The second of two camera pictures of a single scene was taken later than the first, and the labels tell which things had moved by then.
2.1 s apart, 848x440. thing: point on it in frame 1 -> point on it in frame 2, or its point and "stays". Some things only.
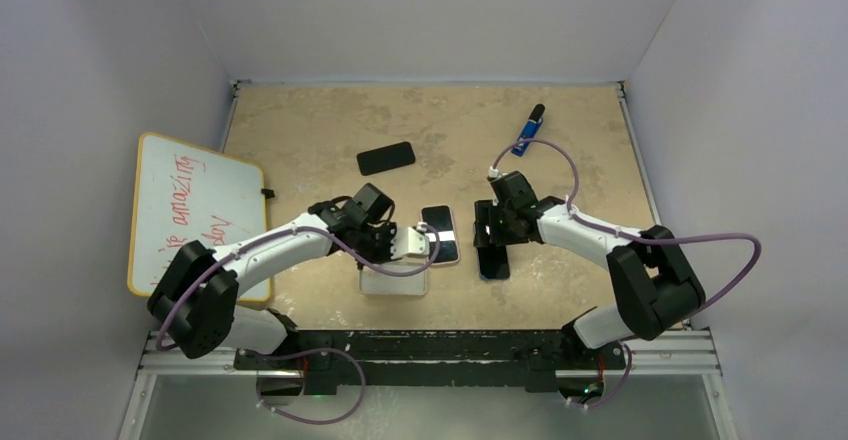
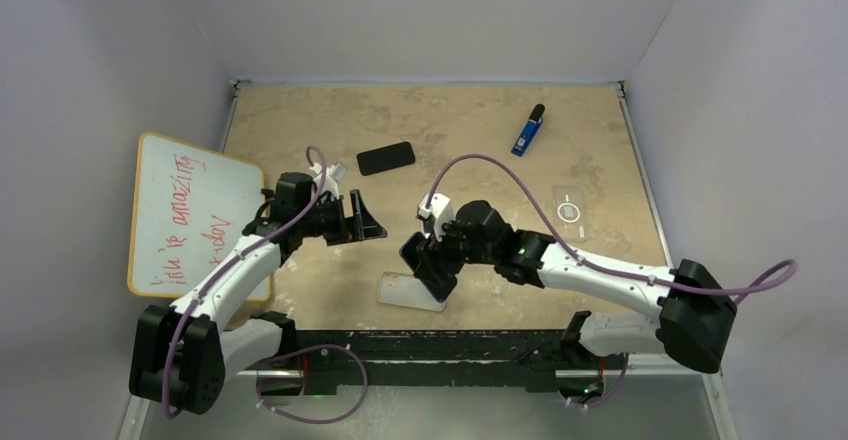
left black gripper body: [375, 246] -> [327, 220]
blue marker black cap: [530, 130] stays
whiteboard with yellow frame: [185, 193] stays
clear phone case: [374, 282] -> [406, 289]
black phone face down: [385, 158] stays
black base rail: [331, 357] stays
